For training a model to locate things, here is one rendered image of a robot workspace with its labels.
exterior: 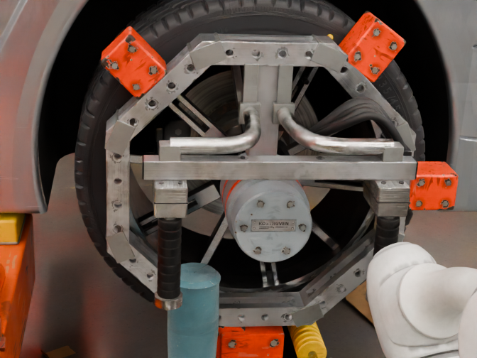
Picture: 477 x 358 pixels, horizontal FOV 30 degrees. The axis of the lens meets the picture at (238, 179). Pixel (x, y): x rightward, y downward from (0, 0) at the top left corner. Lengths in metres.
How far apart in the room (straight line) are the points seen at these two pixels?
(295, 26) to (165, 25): 0.23
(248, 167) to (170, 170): 0.12
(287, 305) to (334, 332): 1.16
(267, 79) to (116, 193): 0.33
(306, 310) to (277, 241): 0.27
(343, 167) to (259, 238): 0.19
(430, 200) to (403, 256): 0.43
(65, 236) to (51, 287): 0.40
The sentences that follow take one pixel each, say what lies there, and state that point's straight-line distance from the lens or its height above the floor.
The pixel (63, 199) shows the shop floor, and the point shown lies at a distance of 3.73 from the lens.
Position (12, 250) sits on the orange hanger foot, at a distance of 1.75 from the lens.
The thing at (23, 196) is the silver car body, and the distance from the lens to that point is 1.73.
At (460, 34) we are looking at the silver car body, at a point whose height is 1.11.
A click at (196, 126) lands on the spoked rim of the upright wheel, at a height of 0.94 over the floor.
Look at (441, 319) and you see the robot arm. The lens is 1.18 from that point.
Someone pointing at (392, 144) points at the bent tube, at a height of 1.01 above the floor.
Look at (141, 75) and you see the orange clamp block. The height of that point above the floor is 1.06.
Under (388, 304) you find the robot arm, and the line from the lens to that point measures 1.21.
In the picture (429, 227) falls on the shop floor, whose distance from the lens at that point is 3.65.
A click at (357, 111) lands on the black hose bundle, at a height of 1.04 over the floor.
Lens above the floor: 1.44
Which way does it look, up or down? 21 degrees down
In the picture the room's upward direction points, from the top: 3 degrees clockwise
